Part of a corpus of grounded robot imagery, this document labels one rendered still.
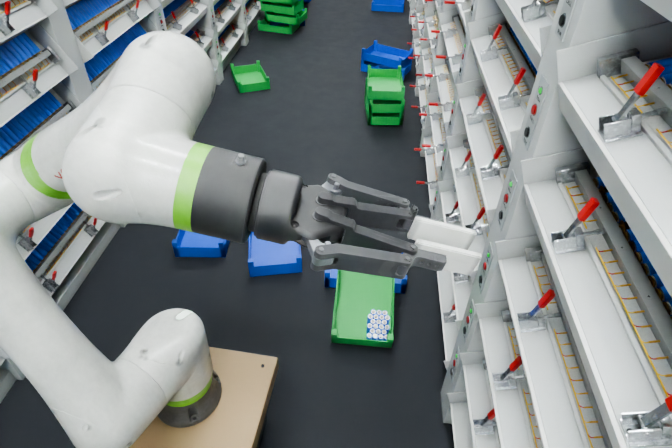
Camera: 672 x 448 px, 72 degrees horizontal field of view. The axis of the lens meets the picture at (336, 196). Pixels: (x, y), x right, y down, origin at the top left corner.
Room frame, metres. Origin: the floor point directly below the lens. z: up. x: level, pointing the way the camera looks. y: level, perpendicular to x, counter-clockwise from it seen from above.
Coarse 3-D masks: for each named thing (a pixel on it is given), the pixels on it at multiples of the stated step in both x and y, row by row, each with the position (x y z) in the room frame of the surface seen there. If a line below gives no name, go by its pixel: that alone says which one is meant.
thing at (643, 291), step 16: (576, 176) 0.61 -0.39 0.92; (592, 192) 0.56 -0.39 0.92; (576, 208) 0.55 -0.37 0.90; (608, 208) 0.52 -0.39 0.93; (608, 224) 0.49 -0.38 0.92; (608, 240) 0.47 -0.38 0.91; (624, 240) 0.45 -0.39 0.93; (624, 256) 0.43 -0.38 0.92; (608, 272) 0.42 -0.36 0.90; (624, 272) 0.41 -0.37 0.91; (640, 272) 0.40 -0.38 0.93; (640, 288) 0.37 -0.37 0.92; (624, 304) 0.36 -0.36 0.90; (640, 304) 0.36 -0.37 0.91; (656, 304) 0.35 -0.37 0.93; (656, 320) 0.33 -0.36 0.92; (656, 336) 0.32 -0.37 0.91
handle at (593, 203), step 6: (594, 198) 0.49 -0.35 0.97; (588, 204) 0.49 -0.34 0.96; (594, 204) 0.48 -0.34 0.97; (582, 210) 0.49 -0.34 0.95; (588, 210) 0.48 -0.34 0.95; (582, 216) 0.48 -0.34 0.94; (588, 216) 0.48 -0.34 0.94; (576, 222) 0.48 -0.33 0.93; (570, 228) 0.49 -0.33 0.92; (564, 234) 0.49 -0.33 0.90; (570, 234) 0.48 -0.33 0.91
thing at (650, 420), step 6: (666, 402) 0.22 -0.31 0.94; (660, 408) 0.22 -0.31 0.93; (666, 408) 0.22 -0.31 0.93; (648, 414) 0.22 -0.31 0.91; (654, 414) 0.22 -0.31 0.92; (660, 414) 0.22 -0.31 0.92; (666, 414) 0.22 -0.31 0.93; (642, 420) 0.22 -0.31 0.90; (648, 420) 0.22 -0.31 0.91; (654, 420) 0.22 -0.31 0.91; (648, 426) 0.22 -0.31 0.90; (654, 426) 0.22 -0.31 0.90
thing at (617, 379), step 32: (544, 160) 0.64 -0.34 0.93; (576, 160) 0.64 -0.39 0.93; (544, 192) 0.61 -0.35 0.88; (576, 192) 0.59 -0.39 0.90; (544, 224) 0.54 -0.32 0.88; (576, 256) 0.46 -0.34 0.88; (608, 256) 0.45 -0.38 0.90; (576, 288) 0.41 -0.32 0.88; (576, 320) 0.36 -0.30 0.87; (608, 320) 0.35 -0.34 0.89; (640, 320) 0.35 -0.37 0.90; (608, 352) 0.31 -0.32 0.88; (608, 384) 0.27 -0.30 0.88; (640, 384) 0.27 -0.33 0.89; (608, 416) 0.24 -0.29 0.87
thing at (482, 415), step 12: (468, 360) 0.64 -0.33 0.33; (480, 360) 0.64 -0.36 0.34; (468, 372) 0.62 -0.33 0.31; (480, 372) 0.62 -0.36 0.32; (468, 384) 0.59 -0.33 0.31; (480, 384) 0.59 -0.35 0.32; (468, 396) 0.56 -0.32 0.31; (480, 396) 0.56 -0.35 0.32; (480, 408) 0.53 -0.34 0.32; (492, 408) 0.52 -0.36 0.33; (480, 420) 0.49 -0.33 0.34; (492, 420) 0.50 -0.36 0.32; (480, 432) 0.48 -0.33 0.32; (492, 432) 0.47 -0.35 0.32; (480, 444) 0.45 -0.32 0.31; (492, 444) 0.45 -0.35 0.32
